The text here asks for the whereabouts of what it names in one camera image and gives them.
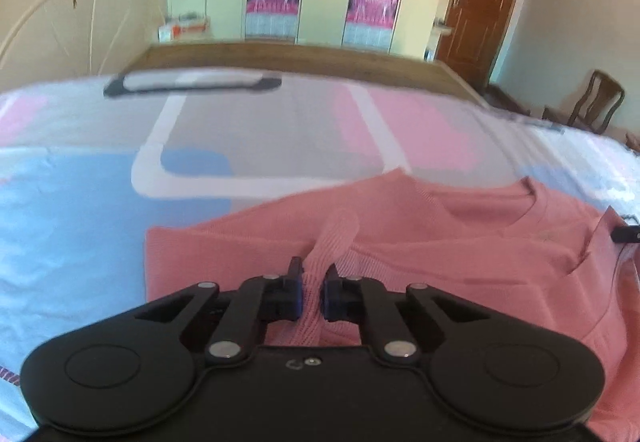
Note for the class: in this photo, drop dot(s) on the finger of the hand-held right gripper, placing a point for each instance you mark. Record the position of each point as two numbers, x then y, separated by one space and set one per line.
627 234

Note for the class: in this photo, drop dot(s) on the patterned pastel bedsheet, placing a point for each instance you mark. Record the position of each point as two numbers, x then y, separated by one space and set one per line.
100 172

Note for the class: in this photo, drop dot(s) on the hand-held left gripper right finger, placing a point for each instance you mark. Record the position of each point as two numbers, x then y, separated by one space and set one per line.
328 298

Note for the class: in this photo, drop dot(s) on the pink long-sleeved sweater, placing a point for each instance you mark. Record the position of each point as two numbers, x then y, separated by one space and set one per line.
450 247

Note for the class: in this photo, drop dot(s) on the dark wooden chair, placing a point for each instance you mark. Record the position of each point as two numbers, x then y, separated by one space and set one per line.
595 102

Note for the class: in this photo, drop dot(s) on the red and white box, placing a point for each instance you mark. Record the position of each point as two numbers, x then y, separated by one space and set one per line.
182 28

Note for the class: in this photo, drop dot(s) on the wooden bed footboard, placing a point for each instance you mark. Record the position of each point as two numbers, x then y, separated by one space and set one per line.
300 57

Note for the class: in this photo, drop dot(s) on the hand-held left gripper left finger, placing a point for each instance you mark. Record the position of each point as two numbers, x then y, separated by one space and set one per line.
298 294

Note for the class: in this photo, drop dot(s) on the cream arched headboard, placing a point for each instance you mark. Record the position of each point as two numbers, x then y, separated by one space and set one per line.
60 12

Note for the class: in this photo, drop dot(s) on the brown wooden door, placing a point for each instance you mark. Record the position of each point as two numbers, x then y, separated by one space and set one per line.
480 2

